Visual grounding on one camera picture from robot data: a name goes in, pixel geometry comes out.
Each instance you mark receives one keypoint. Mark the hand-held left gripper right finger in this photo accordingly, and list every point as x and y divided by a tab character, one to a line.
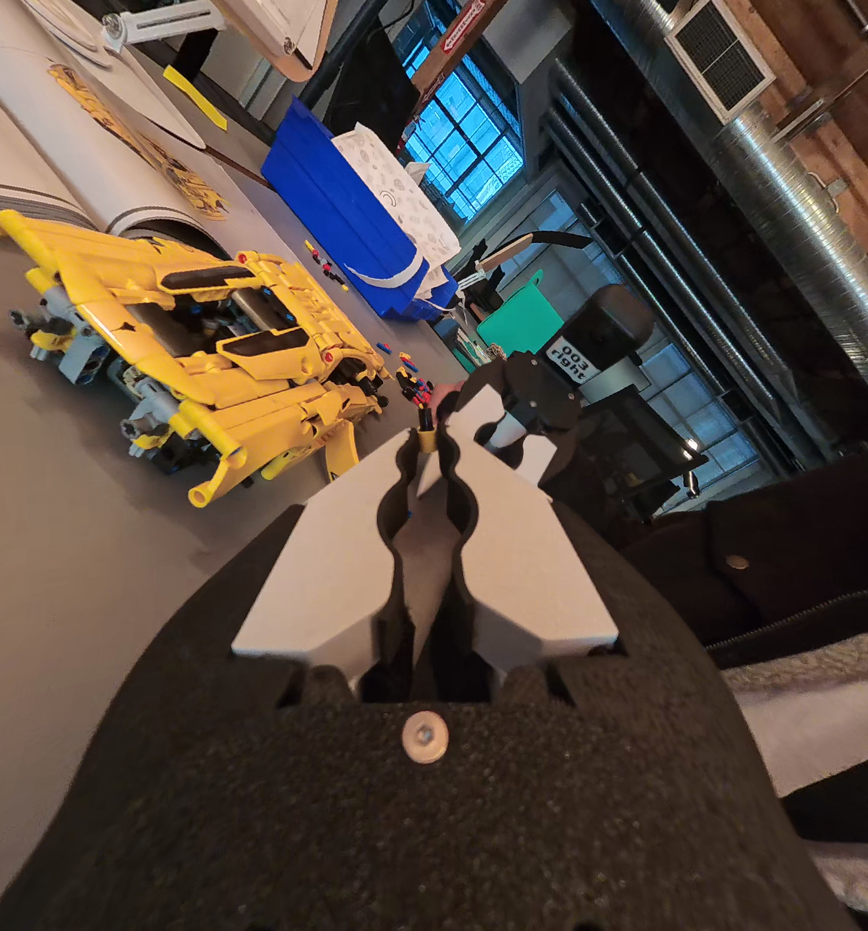
543	582

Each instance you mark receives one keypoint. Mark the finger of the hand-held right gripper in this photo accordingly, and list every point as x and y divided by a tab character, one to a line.
474	411
534	460

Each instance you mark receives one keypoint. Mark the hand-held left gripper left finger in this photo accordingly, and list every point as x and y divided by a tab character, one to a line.
317	582

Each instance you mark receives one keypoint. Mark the small yellow connector piece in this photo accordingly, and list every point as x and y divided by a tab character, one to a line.
427	438

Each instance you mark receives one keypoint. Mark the pile of coloured brick pins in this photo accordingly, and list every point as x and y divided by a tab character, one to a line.
412	385

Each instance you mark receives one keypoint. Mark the yellow toy brick car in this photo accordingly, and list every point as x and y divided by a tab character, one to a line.
114	291

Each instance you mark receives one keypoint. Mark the instruction booklet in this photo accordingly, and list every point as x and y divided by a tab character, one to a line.
41	145

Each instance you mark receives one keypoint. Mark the person's right forearm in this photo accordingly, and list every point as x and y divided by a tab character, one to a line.
594	502

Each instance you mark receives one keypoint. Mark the grey desk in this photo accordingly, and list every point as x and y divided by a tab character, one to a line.
77	582

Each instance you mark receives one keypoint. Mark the person's right hand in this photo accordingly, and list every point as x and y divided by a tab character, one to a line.
448	396

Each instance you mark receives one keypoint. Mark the small cluster of brick pins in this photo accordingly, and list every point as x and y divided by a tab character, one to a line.
325	265

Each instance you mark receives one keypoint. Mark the white patterned paper bag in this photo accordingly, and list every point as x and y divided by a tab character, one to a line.
397	189

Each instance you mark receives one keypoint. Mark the gridded window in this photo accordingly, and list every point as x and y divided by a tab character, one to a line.
470	145

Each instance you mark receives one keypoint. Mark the dark fleece-lined jacket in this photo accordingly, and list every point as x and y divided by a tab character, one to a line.
790	538

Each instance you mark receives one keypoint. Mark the blue plastic bin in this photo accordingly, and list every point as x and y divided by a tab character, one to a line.
317	189

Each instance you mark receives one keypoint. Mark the black monitor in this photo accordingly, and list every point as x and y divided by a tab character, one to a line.
368	87

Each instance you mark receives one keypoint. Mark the white air vent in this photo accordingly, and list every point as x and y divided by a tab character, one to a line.
721	58

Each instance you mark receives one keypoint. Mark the black metal pole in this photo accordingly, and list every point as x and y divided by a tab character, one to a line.
343	51

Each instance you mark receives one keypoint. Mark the yellow tape strip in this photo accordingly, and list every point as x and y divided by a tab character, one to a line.
194	96

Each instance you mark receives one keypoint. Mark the silver ventilation duct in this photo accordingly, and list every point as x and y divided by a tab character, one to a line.
805	218

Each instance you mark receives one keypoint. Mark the wooden post with red label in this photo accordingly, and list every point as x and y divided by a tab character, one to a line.
456	36

